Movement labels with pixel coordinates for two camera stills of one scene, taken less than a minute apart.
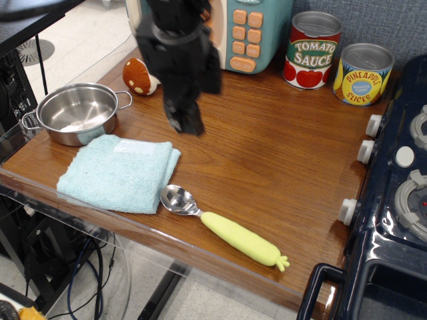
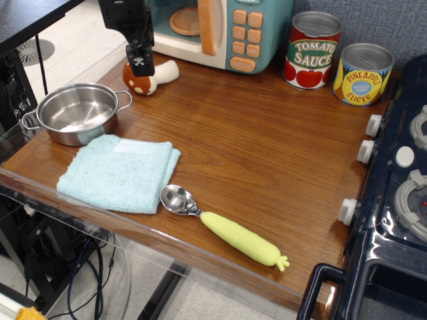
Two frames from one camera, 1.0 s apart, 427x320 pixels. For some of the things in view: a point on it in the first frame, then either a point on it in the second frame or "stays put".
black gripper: (187, 63) to (133, 19)
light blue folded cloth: (118, 173) stays put
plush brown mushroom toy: (137, 77) stays put
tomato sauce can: (313, 42) stays put
